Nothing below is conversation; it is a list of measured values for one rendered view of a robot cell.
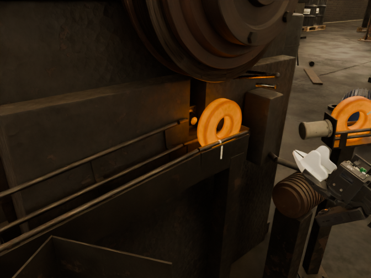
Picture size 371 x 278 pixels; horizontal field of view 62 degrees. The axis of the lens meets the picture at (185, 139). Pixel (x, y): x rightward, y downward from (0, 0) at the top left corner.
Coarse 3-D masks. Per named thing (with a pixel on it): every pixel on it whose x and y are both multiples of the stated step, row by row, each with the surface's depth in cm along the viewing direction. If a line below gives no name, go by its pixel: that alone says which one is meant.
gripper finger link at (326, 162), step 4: (320, 148) 66; (324, 148) 66; (300, 152) 70; (320, 152) 67; (324, 152) 66; (328, 152) 65; (304, 156) 69; (324, 156) 66; (328, 156) 66; (324, 160) 66; (328, 160) 66; (324, 164) 67; (328, 164) 66; (332, 164) 65; (324, 168) 67; (328, 168) 66; (332, 168) 66; (336, 168) 65; (328, 172) 66; (328, 176) 66
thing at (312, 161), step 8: (296, 152) 69; (312, 152) 64; (296, 160) 68; (304, 160) 66; (312, 160) 64; (320, 160) 63; (304, 168) 66; (312, 168) 65; (320, 168) 63; (320, 176) 64
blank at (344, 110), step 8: (360, 96) 101; (344, 104) 99; (352, 104) 99; (360, 104) 99; (368, 104) 100; (336, 112) 101; (344, 112) 100; (352, 112) 100; (360, 112) 103; (368, 112) 101; (344, 120) 101; (360, 120) 105; (368, 120) 103; (336, 128) 102; (344, 128) 102; (352, 128) 104; (360, 128) 103; (336, 136) 105
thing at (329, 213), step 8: (328, 208) 68; (336, 208) 66; (344, 208) 64; (352, 208) 61; (360, 208) 60; (320, 216) 67; (328, 216) 65; (336, 216) 64; (344, 216) 62; (352, 216) 61; (360, 216) 60; (320, 224) 67; (328, 224) 66
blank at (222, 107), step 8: (216, 104) 82; (224, 104) 83; (232, 104) 85; (208, 112) 82; (216, 112) 82; (224, 112) 84; (232, 112) 86; (240, 112) 89; (200, 120) 82; (208, 120) 81; (216, 120) 83; (224, 120) 90; (232, 120) 88; (240, 120) 90; (200, 128) 82; (208, 128) 82; (224, 128) 90; (232, 128) 89; (200, 136) 83; (208, 136) 83; (216, 136) 85; (224, 136) 88; (200, 144) 86
